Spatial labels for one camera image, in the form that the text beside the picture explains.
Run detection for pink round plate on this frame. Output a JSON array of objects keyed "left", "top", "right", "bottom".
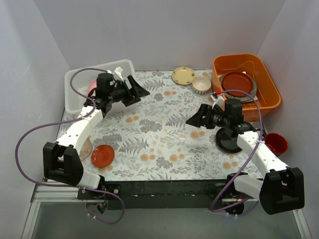
[{"left": 87, "top": 79, "right": 97, "bottom": 94}]

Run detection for black round plate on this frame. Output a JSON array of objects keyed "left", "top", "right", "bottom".
[{"left": 215, "top": 127, "right": 242, "bottom": 154}]

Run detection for small cream floral plate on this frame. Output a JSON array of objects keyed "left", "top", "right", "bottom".
[{"left": 171, "top": 67, "right": 196, "bottom": 85}]

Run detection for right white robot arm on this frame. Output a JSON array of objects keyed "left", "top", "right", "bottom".
[{"left": 186, "top": 99, "right": 305, "bottom": 215}]

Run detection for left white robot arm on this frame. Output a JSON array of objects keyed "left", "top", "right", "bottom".
[{"left": 43, "top": 72, "right": 150, "bottom": 199}]

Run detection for grey plate in orange bin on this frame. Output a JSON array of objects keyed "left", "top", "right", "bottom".
[{"left": 219, "top": 76, "right": 257, "bottom": 103}]

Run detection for red plate in orange bin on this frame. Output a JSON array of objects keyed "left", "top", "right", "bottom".
[{"left": 221, "top": 72, "right": 254, "bottom": 97}]

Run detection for orange plastic bin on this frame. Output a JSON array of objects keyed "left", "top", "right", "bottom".
[{"left": 211, "top": 53, "right": 281, "bottom": 117}]

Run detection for white plastic bin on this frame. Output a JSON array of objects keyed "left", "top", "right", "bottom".
[{"left": 64, "top": 59, "right": 136, "bottom": 115}]

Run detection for white ceramic bowl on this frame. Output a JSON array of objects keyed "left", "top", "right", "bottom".
[{"left": 192, "top": 76, "right": 211, "bottom": 94}]

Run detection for floral patterned table mat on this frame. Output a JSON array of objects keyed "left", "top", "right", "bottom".
[{"left": 81, "top": 71, "right": 261, "bottom": 181}]

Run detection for red black skull mug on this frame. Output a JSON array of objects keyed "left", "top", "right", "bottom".
[{"left": 264, "top": 133, "right": 288, "bottom": 156}]

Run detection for clear glass floral plate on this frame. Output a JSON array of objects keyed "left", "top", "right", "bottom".
[{"left": 79, "top": 138, "right": 93, "bottom": 161}]

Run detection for small red round plate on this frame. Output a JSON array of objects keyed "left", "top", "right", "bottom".
[{"left": 91, "top": 144, "right": 115, "bottom": 168}]

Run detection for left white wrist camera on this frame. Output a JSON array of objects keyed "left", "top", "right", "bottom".
[{"left": 107, "top": 67, "right": 124, "bottom": 82}]

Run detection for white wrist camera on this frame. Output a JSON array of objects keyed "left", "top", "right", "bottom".
[
  {"left": 210, "top": 91, "right": 225, "bottom": 107},
  {"left": 107, "top": 67, "right": 124, "bottom": 82}
]

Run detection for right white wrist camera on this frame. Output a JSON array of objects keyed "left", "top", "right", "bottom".
[{"left": 210, "top": 91, "right": 225, "bottom": 107}]

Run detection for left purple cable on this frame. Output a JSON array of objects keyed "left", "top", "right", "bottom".
[{"left": 15, "top": 67, "right": 125, "bottom": 224}]

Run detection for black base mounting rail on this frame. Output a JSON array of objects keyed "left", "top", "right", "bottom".
[{"left": 77, "top": 179, "right": 257, "bottom": 212}]

